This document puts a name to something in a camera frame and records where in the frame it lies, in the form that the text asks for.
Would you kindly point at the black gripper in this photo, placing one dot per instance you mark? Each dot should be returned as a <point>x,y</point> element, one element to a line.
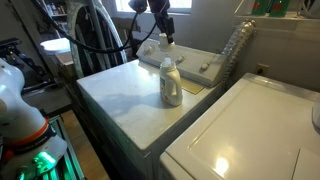
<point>159,10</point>

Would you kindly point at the white detergent lid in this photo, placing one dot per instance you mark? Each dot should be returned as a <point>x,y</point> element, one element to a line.
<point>164,42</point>

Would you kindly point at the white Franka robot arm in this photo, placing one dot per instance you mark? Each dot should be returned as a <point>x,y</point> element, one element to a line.
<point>18,110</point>

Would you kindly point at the white detergent bottle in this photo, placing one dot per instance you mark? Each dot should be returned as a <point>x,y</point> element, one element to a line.
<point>170,86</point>

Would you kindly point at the white drying machine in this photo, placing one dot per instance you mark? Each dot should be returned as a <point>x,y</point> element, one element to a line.
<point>133,100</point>

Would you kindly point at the green detergent box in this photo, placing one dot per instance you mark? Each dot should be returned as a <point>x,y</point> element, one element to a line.
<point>278,8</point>

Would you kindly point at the white washing machine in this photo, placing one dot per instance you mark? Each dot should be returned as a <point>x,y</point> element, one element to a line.
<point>253,133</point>

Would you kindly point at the large white dryer knob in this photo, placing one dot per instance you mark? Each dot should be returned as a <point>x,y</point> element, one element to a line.
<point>149,49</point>

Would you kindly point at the small grey dryer knob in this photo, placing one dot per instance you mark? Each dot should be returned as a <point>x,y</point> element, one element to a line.
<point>180,60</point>

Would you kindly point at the dark wooden furniture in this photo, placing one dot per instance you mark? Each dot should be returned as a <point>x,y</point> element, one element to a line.
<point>125,31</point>

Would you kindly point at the round beige dryer knob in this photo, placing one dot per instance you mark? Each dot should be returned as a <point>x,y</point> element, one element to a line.
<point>204,67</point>

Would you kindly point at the yellow lint trap panel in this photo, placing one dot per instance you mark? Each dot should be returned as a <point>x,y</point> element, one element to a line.
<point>192,87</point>

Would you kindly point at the narrow green bottle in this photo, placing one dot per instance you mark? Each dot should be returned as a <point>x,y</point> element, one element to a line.
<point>259,7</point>

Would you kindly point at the white round basin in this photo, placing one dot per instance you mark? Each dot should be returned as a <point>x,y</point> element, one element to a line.
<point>55,46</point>

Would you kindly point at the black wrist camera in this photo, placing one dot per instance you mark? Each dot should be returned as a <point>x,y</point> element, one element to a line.
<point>137,5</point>

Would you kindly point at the beige wall outlet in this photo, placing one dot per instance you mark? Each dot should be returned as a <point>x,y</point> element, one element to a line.
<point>262,69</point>

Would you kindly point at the black camera stand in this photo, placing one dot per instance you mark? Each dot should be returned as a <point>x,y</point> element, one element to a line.
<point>20,63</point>

